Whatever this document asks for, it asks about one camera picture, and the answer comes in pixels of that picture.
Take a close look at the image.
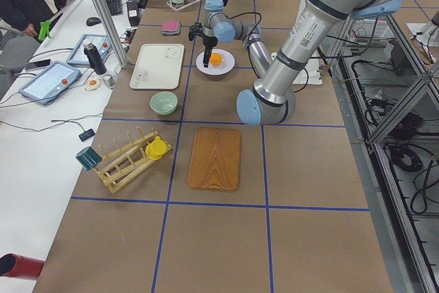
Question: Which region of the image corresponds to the fried egg toy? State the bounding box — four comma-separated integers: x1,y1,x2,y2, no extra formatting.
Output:
84,78,102,91

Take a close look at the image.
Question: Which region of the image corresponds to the grey cloth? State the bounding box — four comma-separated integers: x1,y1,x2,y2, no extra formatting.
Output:
161,25,181,36

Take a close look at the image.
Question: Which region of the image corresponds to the small metal cup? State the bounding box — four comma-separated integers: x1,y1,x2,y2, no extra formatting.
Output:
102,74,115,89

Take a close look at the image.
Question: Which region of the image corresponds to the cream bear print tray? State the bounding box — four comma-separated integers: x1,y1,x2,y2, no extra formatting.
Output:
129,43,185,90

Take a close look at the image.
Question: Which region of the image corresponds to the brown wooden tray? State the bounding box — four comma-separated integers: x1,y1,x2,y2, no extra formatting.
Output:
187,128,241,192

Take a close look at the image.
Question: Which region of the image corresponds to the blue teach pendant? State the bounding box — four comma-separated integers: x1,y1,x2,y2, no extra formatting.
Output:
19,61,82,105
65,34,111,69

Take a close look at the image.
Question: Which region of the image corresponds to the pink cloth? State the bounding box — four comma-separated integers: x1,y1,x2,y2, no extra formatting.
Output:
162,20,180,27

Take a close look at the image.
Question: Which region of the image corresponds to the black water bottle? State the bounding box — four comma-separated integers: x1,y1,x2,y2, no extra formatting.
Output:
82,38,107,75

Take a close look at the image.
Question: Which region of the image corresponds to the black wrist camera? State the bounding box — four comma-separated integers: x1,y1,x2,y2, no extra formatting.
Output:
188,22,204,41

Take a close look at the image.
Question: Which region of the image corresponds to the white round plate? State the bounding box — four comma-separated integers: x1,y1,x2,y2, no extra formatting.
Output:
195,49,235,75

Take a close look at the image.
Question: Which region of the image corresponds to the blue teach pendant far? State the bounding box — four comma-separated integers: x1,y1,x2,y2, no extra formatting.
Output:
65,34,111,69

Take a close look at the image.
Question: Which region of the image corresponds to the orange fruit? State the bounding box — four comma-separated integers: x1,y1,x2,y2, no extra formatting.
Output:
209,52,223,66

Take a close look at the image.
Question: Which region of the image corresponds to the yellow mug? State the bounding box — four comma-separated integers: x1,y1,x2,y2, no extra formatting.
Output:
145,136,167,161

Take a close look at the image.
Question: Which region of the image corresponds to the dark green mug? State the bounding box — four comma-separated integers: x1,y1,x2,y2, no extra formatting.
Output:
75,146,102,171

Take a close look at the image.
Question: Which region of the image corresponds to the red cylinder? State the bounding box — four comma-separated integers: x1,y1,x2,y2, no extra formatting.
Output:
1,253,45,281

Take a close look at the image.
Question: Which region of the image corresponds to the wooden mug rack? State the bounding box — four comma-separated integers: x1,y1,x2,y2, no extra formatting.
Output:
93,128,172,194

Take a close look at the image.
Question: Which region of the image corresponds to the green bowl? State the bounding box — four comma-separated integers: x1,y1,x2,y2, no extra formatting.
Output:
150,91,178,115

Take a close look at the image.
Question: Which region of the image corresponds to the black computer mouse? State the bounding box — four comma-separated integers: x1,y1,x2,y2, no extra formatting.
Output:
86,17,101,27

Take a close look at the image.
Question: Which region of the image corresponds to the aluminium frame post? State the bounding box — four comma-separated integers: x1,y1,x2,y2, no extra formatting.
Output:
92,0,128,69

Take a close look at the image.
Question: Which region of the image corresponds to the blue teach pendant near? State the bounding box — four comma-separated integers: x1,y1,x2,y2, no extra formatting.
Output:
19,61,82,105

